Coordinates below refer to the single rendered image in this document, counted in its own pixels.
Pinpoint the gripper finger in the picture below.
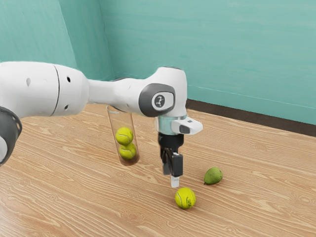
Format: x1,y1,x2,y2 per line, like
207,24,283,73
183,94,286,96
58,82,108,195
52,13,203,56
170,153,184,188
162,148,173,176

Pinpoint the yellow tennis ball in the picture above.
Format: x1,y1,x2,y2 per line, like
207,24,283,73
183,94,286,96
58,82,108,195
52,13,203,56
118,142,137,160
115,127,134,146
175,187,197,210

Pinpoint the green pear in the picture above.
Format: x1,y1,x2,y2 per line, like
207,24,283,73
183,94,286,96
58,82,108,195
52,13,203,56
203,166,224,186

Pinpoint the clear tennis ball tube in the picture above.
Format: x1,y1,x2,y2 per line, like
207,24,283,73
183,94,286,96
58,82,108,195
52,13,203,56
106,104,141,166

